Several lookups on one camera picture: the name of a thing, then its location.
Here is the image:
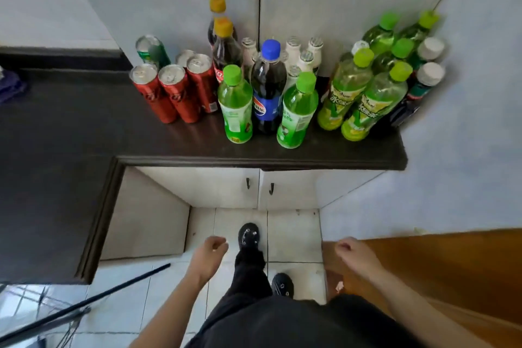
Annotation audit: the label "person's left hand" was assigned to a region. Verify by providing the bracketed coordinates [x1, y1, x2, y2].
[187, 236, 230, 284]

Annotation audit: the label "person's right hand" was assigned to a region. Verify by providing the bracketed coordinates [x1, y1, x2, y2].
[334, 236, 385, 284]

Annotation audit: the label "green tea bottle lime cap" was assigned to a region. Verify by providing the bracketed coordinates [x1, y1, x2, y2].
[317, 48, 375, 132]
[397, 10, 440, 49]
[340, 61, 413, 142]

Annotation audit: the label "cola bottle blue cap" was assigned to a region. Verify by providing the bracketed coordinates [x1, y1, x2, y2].
[251, 39, 288, 135]

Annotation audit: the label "cola bottle yellow cap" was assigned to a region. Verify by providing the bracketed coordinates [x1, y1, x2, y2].
[207, 0, 239, 49]
[212, 17, 244, 84]

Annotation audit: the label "green Sprite can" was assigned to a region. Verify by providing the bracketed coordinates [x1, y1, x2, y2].
[135, 35, 172, 71]

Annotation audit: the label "orange energy drink bottle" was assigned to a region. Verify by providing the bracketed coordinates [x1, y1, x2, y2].
[328, 40, 370, 75]

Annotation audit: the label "cluster of small white bottles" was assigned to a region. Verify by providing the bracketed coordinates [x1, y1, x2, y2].
[240, 35, 325, 94]

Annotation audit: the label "person's left forearm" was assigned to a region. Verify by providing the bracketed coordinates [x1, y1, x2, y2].
[130, 274, 209, 348]

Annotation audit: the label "person's right forearm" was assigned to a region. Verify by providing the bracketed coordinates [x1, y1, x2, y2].
[366, 266, 496, 348]

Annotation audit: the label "person's black trousers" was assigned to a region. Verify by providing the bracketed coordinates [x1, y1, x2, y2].
[226, 247, 274, 303]

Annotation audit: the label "person's black left shoe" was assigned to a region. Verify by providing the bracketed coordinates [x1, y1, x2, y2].
[238, 222, 262, 251]

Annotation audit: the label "person's black shoe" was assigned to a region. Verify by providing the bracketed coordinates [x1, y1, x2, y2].
[271, 272, 295, 300]
[238, 222, 262, 251]

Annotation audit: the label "person's black right shoe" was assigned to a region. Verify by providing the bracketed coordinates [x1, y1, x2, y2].
[271, 272, 295, 300]

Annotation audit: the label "white corner base cabinet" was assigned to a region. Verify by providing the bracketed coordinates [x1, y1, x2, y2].
[100, 167, 191, 261]

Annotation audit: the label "orange wooden door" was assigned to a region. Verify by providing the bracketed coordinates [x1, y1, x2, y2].
[321, 228, 522, 348]

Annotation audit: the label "black tripod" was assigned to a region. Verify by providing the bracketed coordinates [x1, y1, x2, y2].
[0, 263, 172, 348]

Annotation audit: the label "purple plastic bag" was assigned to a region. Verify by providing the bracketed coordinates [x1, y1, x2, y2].
[0, 67, 28, 104]

